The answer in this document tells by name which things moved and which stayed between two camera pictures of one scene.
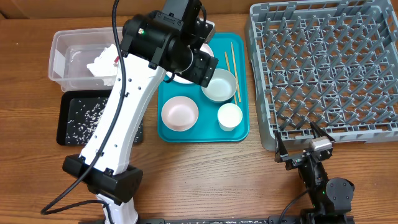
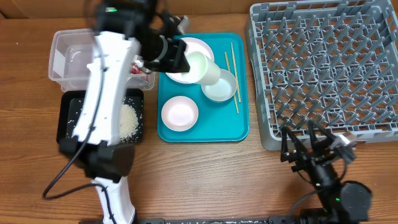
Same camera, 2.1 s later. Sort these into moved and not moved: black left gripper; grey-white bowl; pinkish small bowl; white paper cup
Moved: black left gripper; white paper cup
Not moved: pinkish small bowl; grey-white bowl
